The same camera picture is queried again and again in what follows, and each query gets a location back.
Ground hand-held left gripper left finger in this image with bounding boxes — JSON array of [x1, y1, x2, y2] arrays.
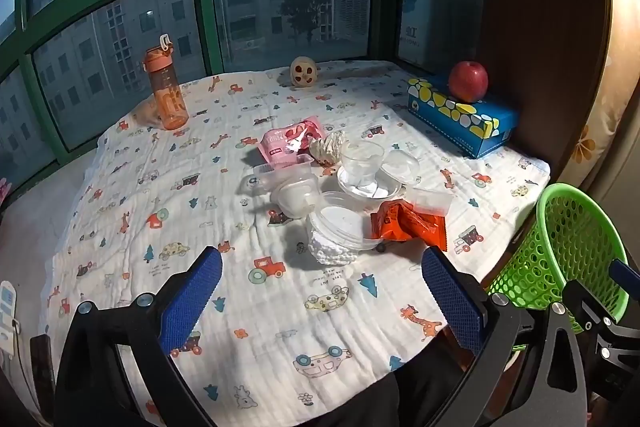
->
[[54, 247, 223, 427]]

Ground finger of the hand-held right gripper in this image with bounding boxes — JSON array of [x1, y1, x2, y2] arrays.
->
[[565, 259, 630, 336]]

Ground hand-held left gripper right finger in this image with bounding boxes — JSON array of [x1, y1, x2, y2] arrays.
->
[[421, 247, 588, 427]]

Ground green plastic basket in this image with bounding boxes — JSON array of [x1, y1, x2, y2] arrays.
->
[[487, 183, 630, 334]]

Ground orange snack packet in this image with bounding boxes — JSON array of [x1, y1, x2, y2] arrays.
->
[[370, 201, 447, 252]]

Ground small clear rectangular container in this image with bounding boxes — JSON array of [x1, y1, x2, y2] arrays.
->
[[410, 187, 456, 217]]

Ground clear dome plastic cup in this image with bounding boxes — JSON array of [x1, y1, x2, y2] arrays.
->
[[271, 174, 321, 219]]

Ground small clear dome lid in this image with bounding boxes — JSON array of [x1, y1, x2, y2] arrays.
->
[[382, 150, 420, 182]]

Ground clear rectangular plastic container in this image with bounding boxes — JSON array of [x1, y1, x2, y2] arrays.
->
[[252, 154, 315, 188]]

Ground clear footed plastic cup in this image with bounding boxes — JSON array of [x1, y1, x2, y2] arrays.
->
[[341, 142, 386, 192]]

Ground printed blanket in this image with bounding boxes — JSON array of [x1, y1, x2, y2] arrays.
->
[[40, 59, 552, 427]]

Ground dark pants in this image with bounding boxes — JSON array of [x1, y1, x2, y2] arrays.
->
[[300, 349, 481, 427]]

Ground floral mattress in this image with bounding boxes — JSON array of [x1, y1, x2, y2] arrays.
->
[[570, 0, 640, 258]]

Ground dark flat object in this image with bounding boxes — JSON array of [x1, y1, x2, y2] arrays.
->
[[30, 334, 57, 404]]

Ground pink snack packet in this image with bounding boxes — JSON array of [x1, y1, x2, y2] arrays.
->
[[257, 116, 326, 168]]

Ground blue tissue box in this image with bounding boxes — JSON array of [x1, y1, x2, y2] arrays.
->
[[406, 77, 519, 158]]

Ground white power strip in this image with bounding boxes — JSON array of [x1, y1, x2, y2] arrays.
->
[[0, 279, 19, 358]]

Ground crumpled paper ball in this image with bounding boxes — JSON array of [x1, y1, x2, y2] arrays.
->
[[309, 131, 351, 165]]

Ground orange water bottle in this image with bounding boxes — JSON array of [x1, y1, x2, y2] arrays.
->
[[143, 34, 189, 130]]

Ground red apple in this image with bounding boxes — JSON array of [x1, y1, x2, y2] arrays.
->
[[448, 60, 489, 104]]

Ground brown wooden panel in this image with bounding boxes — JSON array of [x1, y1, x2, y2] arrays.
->
[[480, 0, 613, 188]]

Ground beige plush toy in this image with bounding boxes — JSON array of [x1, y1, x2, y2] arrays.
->
[[290, 55, 319, 88]]

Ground white printed carton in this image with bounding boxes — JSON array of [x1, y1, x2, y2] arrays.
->
[[400, 0, 486, 68]]

